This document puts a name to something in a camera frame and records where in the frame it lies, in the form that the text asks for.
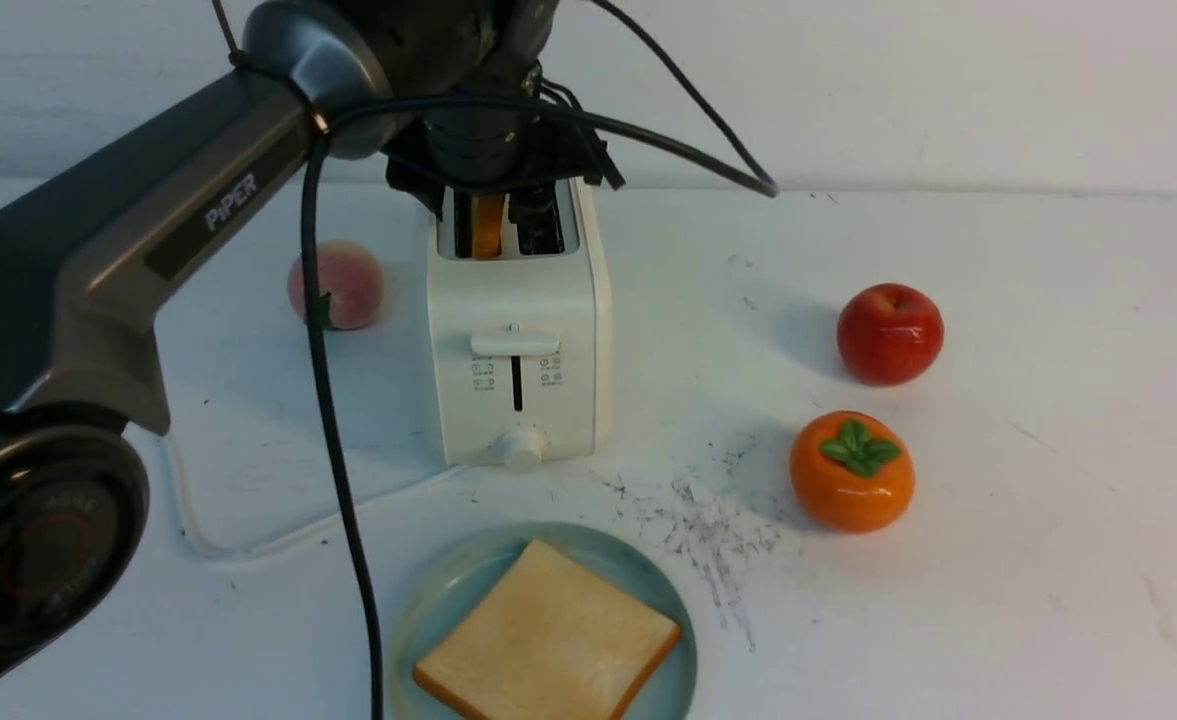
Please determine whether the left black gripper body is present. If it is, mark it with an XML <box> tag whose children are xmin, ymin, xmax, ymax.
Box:
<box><xmin>347</xmin><ymin>1</ymin><xmax>624</xmax><ymax>216</ymax></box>

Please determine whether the toasted bread slice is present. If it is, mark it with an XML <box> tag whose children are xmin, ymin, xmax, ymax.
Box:
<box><xmin>411</xmin><ymin>539</ymin><xmax>681</xmax><ymax>719</ymax></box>
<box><xmin>470</xmin><ymin>193</ymin><xmax>507</xmax><ymax>260</ymax></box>

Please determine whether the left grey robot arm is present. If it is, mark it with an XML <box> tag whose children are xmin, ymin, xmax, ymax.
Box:
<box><xmin>0</xmin><ymin>1</ymin><xmax>623</xmax><ymax>679</ymax></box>

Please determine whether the pink peach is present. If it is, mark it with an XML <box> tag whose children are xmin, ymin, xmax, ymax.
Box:
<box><xmin>315</xmin><ymin>240</ymin><xmax>384</xmax><ymax>331</ymax></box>

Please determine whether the white two-slot toaster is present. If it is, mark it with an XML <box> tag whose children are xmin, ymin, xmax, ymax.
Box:
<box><xmin>415</xmin><ymin>179</ymin><xmax>614</xmax><ymax>471</ymax></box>

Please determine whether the red apple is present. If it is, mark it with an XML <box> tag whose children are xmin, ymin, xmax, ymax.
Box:
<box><xmin>836</xmin><ymin>282</ymin><xmax>945</xmax><ymax>387</ymax></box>

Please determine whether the light green round plate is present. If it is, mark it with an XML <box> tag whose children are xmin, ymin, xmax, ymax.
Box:
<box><xmin>383</xmin><ymin>521</ymin><xmax>698</xmax><ymax>719</ymax></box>

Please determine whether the orange persimmon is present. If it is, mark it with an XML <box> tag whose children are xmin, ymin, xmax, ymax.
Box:
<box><xmin>787</xmin><ymin>411</ymin><xmax>917</xmax><ymax>534</ymax></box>

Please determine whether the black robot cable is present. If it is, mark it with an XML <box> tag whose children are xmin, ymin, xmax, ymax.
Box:
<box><xmin>210</xmin><ymin>0</ymin><xmax>779</xmax><ymax>720</ymax></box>

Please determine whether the white toaster power cord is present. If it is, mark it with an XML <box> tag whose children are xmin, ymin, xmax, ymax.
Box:
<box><xmin>160</xmin><ymin>429</ymin><xmax>471</xmax><ymax>559</ymax></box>

